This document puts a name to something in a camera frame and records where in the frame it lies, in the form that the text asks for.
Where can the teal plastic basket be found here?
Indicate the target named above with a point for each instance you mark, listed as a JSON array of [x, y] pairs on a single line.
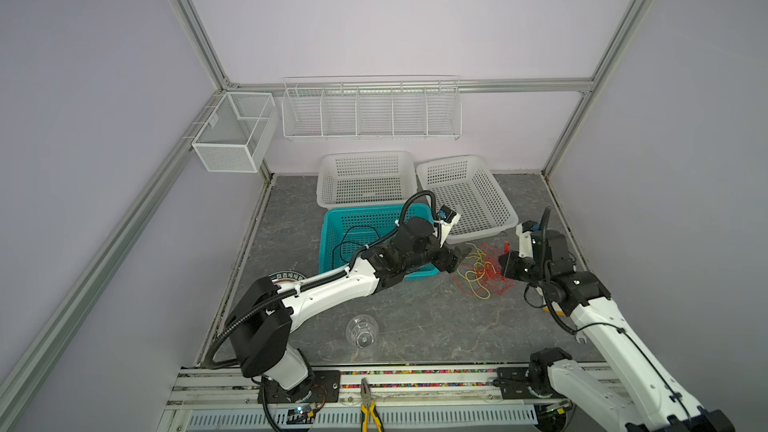
[[345, 230]]

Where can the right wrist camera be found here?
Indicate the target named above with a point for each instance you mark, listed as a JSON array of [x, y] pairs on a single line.
[[525, 242]]

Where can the white mesh wall box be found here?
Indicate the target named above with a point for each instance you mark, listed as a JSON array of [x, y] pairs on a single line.
[[237, 132]]

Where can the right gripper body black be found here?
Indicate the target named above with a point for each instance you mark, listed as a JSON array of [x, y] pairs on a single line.
[[531, 274]]

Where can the white plastic basket right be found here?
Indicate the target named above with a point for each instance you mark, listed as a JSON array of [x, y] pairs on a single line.
[[467, 186]]

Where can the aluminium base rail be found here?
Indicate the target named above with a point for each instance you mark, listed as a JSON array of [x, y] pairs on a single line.
[[421, 397]]

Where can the white plastic basket left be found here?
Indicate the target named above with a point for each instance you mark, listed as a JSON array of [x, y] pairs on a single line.
[[365, 178]]

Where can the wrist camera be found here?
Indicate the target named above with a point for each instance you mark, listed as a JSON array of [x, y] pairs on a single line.
[[525, 242], [447, 217]]

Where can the round tape plate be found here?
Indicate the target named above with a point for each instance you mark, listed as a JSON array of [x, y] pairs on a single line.
[[286, 277]]

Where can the white plastic basket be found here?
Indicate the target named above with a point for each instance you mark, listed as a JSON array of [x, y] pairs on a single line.
[[467, 186], [365, 178]]

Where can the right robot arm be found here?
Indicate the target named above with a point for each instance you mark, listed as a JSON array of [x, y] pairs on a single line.
[[583, 307]]

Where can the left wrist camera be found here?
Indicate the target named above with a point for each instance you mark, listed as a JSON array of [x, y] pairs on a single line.
[[447, 217]]

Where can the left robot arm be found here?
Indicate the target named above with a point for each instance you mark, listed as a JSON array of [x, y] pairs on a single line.
[[256, 334]]

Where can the clear plastic cup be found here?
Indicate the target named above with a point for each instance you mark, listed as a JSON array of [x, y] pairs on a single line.
[[362, 331]]

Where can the white wire shelf rack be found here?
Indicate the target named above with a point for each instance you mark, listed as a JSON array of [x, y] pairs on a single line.
[[372, 107]]

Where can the yellow handled pliers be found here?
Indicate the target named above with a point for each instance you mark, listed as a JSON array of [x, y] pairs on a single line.
[[369, 413]]

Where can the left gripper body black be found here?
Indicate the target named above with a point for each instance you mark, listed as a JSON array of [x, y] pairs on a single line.
[[441, 258]]

